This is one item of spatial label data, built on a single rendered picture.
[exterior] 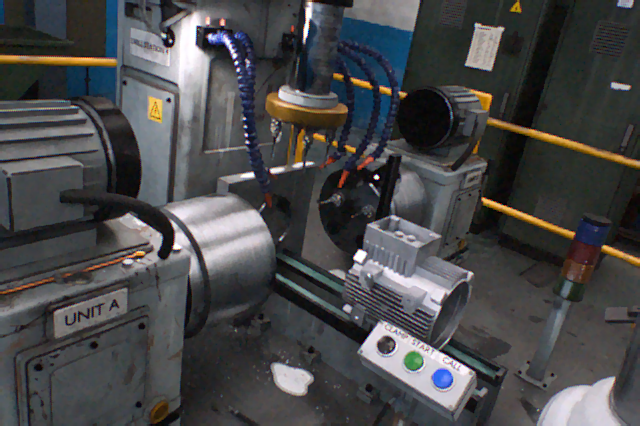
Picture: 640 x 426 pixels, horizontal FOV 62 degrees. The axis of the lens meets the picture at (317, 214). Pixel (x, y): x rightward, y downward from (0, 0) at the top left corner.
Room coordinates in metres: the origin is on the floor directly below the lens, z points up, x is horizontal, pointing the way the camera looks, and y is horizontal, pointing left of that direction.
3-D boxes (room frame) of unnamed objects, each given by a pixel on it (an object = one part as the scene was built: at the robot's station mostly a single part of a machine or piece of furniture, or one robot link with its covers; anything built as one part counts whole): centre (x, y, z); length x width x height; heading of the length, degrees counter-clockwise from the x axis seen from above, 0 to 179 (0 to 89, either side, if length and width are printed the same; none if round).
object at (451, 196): (1.63, -0.32, 0.99); 0.35 x 0.31 x 0.37; 144
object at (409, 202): (1.42, -0.16, 1.04); 0.41 x 0.25 x 0.25; 144
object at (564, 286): (1.08, -0.58, 1.05); 0.06 x 0.06 x 0.04
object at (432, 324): (0.98, -0.21, 1.02); 0.20 x 0.19 x 0.19; 54
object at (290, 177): (1.25, 0.16, 0.97); 0.30 x 0.11 x 0.34; 144
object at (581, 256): (1.08, -0.58, 1.14); 0.06 x 0.06 x 0.04
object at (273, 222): (1.21, 0.11, 1.02); 0.15 x 0.02 x 0.15; 144
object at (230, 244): (0.87, 0.24, 1.04); 0.37 x 0.25 x 0.25; 144
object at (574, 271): (1.08, -0.58, 1.10); 0.06 x 0.06 x 0.04
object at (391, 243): (1.00, -0.18, 1.11); 0.12 x 0.11 x 0.07; 54
